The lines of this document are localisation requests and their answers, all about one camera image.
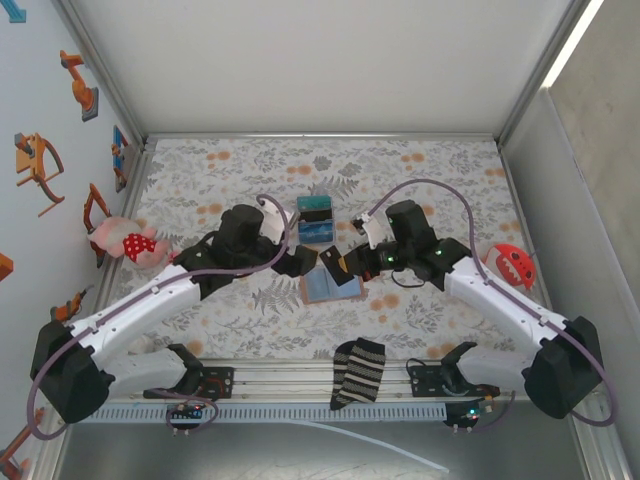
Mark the aluminium frame post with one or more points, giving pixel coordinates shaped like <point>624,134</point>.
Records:
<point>545,65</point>
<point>100,65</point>

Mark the black VIP card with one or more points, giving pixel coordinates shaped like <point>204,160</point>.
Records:
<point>330,260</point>

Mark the pink plush toy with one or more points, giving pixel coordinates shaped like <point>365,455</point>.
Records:
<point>130,242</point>

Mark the blue cards in box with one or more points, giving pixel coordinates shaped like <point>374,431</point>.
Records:
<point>316,231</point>

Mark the white light strip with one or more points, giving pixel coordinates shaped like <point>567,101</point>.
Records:
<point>570,45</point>

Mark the orange grey claw sticker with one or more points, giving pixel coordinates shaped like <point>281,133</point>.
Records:
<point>32,165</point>

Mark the blue wall sticker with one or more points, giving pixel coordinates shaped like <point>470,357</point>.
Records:
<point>15,12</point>

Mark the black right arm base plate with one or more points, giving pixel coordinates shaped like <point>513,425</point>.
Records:
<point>425,382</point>

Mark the round black circuit board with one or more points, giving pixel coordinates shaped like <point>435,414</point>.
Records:
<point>467,415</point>

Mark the wide aluminium extrusion rail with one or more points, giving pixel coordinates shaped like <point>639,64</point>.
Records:
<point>280,380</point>

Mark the tan leather card holder wallet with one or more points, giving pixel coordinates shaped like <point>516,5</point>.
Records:
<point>320,289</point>

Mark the teal plastic card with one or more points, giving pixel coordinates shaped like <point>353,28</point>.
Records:
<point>314,202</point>

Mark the black plastic card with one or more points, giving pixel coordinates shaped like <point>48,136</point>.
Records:
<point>315,215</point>

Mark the black beige striped sock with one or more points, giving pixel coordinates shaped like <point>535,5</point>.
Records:
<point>357,372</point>

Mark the aluminium frame bar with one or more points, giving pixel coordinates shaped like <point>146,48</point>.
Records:
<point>520,220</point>
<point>320,136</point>
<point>127,215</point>

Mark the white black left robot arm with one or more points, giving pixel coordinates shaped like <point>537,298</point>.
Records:
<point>140,310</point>

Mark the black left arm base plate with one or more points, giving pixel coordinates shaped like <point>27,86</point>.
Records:
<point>222,382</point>

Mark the red monster plush toy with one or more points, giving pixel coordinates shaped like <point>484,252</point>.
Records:
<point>512,265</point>

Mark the orange block wall sticker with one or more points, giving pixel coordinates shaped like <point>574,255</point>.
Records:
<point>5,267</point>

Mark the small circuit board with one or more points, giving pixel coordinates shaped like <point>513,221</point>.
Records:
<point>185,413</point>

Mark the floral printed table mat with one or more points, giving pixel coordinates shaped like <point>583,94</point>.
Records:
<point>240,165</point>

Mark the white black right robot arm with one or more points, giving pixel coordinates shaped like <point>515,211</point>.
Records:
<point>500,295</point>

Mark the blue orange machine sticker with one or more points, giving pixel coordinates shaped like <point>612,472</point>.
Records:
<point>120,155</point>

